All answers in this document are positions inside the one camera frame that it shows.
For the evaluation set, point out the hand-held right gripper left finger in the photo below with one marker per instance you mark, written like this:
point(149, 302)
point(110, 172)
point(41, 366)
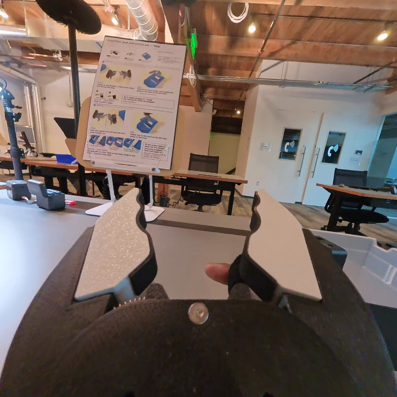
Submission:
point(114, 248)

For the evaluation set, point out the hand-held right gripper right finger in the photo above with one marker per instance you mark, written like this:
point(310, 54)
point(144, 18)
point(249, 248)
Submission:
point(279, 248)

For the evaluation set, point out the clear plastic bin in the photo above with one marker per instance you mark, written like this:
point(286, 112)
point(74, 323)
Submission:
point(366, 257)

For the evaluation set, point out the person's right hand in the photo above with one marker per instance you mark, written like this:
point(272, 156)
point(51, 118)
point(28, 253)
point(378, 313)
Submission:
point(218, 272)

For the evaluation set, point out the wooden top desk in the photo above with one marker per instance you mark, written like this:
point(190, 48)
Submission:
point(37, 161)
point(356, 190)
point(217, 178)

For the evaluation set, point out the black office chair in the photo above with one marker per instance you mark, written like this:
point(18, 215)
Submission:
point(349, 178)
point(203, 162)

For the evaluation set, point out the blue bin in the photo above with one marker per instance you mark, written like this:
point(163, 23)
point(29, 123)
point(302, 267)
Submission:
point(65, 158)

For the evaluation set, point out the door window with phone icon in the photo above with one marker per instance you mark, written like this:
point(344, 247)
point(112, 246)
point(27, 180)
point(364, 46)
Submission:
point(333, 148)
point(290, 144)

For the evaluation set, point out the small grey box device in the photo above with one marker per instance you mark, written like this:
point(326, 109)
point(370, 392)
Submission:
point(17, 189)

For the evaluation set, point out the cardboard backing board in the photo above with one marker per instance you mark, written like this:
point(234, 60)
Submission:
point(82, 130)

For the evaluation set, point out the printed instruction sheet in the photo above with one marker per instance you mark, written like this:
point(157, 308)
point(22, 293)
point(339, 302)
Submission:
point(133, 93)

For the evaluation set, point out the green exit sign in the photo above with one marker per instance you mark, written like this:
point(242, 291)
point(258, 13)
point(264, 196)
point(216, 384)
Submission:
point(193, 43)

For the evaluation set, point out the ceiling spot light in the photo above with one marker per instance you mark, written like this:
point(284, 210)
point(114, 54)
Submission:
point(382, 36)
point(251, 28)
point(3, 13)
point(115, 20)

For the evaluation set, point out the black disc-topped pole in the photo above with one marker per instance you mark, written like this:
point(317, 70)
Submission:
point(71, 12)

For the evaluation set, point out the black camera tripod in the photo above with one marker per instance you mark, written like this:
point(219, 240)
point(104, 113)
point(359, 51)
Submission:
point(12, 139)

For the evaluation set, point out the silver ventilation duct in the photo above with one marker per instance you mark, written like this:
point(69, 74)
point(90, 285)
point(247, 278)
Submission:
point(142, 18)

